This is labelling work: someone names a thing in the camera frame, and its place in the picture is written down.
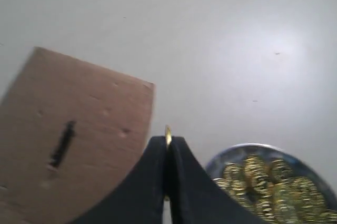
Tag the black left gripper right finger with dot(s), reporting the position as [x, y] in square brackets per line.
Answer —
[194, 197]

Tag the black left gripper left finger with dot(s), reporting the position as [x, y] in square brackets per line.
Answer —
[139, 198]

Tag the gold dollar coin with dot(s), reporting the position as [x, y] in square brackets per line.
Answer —
[167, 170]

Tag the brown cardboard box with slot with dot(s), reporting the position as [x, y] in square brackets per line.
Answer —
[70, 133]

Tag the round silver metal plate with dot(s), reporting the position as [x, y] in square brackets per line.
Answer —
[273, 185]

